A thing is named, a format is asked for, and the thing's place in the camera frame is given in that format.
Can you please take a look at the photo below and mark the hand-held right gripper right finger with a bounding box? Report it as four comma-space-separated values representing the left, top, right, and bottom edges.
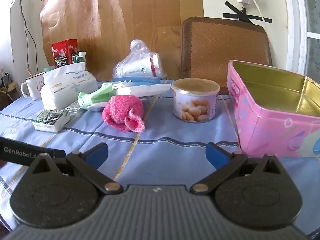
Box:
191, 142, 285, 195

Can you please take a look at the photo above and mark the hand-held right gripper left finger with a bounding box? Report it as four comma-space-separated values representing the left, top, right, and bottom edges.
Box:
29, 142, 123, 195

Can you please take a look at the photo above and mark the pink knitted sock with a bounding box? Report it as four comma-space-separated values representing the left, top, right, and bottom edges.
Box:
102, 95, 145, 133

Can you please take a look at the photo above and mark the green patterned small box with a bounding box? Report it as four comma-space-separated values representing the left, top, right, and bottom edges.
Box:
32, 109, 71, 133

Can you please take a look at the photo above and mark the pink tin box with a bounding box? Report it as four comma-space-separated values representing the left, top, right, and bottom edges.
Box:
227, 60, 320, 158

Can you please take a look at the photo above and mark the small grey calculator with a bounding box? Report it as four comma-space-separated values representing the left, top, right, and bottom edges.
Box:
64, 101, 83, 117

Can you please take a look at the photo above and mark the small wooden side table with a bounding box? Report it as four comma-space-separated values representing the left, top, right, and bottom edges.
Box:
0, 82, 18, 110

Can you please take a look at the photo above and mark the green wipes packet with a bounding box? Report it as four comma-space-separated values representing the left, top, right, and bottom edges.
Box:
78, 84, 118, 107

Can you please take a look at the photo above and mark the bean can with lid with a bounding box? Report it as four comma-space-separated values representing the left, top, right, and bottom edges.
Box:
171, 78, 220, 123

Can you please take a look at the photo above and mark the blue striped tablecloth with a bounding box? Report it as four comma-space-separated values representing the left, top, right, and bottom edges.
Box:
0, 80, 320, 233

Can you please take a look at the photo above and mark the white enamel mug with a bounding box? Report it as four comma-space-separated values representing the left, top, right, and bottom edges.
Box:
21, 72, 47, 100

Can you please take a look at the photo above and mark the black charger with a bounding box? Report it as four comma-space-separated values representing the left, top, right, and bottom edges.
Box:
0, 72, 13, 87

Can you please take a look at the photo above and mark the white tissue pack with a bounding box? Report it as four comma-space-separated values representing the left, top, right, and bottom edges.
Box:
41, 63, 98, 110

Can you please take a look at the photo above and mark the white flat packet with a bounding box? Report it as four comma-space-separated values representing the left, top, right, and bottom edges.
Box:
116, 83, 172, 97

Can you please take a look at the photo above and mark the green patterned carton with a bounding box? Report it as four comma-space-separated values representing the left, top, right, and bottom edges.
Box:
72, 52, 87, 70

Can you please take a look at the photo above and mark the plastic bag of paper cups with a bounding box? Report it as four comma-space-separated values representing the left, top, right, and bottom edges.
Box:
112, 39, 167, 79

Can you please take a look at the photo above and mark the red cereal box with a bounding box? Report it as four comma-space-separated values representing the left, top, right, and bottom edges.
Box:
52, 39, 78, 68

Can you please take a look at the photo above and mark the black tape strip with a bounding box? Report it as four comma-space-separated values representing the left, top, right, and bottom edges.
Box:
222, 12, 272, 22
224, 1, 254, 23

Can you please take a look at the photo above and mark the black wall cable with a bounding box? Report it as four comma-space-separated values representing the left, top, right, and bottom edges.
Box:
19, 0, 38, 73

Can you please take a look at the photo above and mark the wood-grain wall sheet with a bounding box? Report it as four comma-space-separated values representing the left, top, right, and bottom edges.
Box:
40, 0, 204, 80

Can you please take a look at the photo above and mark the white cable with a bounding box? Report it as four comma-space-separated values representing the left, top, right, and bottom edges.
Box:
244, 0, 265, 22

